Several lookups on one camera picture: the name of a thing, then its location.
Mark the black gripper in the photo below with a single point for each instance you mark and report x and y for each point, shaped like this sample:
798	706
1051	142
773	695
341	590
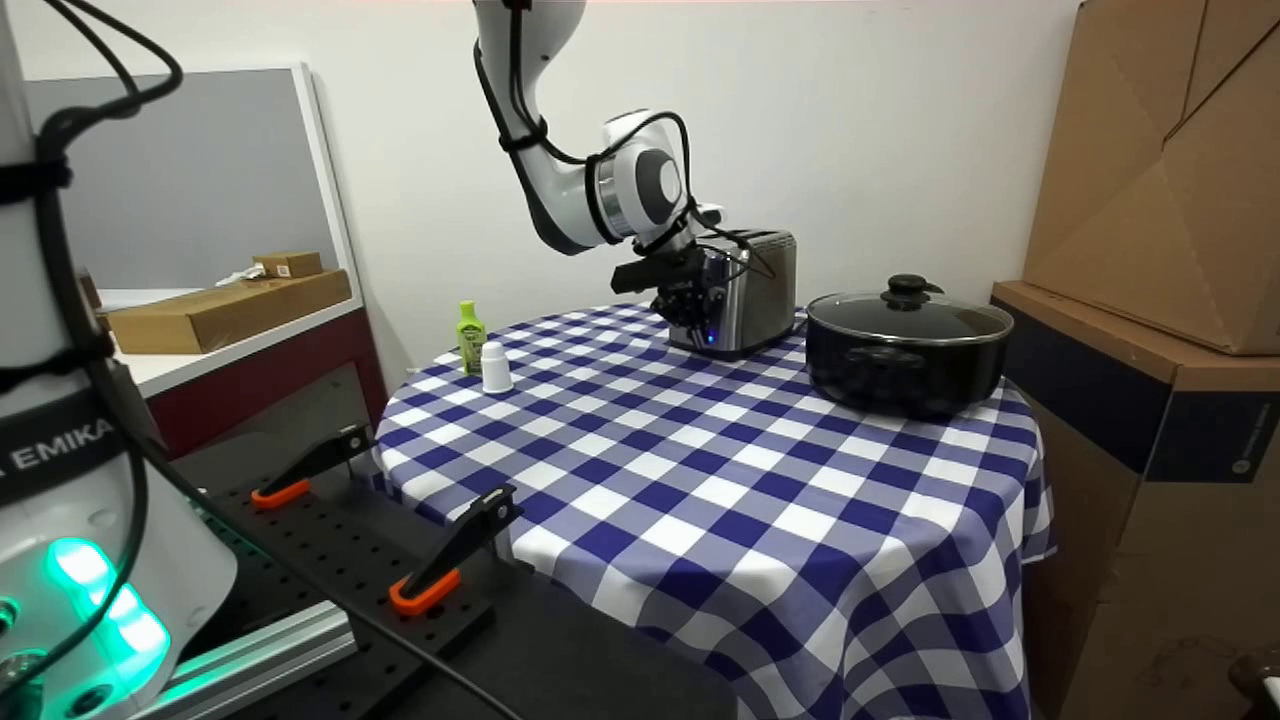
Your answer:
695	267

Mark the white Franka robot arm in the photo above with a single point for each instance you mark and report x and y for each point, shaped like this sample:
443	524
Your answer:
565	194

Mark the silver toaster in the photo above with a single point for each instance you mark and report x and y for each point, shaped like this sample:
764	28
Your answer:
752	286

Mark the blue white checkered tablecloth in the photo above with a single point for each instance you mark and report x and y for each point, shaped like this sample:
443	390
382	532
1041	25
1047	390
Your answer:
747	507

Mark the glass pot lid black knob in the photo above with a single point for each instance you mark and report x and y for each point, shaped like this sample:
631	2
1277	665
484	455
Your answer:
904	317

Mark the small white bottle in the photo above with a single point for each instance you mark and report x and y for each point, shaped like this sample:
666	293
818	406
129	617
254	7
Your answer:
499	371

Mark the black cooking pot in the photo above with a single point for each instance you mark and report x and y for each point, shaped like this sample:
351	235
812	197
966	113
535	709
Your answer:
904	373

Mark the green plastic bottle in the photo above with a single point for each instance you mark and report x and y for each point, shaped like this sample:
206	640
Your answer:
469	343

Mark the black perforated mounting board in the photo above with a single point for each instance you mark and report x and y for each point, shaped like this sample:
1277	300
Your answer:
361	561

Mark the white desk with red front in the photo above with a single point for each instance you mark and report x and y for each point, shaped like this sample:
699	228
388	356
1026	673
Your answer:
267	385

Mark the flat brown cardboard box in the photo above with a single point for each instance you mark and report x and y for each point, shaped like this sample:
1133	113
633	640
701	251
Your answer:
227	312

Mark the large brown cardboard box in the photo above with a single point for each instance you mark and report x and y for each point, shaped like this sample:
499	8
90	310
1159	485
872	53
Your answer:
1173	174

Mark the cardboard stand with dark band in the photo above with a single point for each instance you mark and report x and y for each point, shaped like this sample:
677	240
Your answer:
1145	532

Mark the grey partition panel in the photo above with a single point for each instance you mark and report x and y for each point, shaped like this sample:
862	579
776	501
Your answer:
185	174

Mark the aluminium profile rail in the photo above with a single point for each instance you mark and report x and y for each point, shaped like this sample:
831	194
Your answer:
267	653

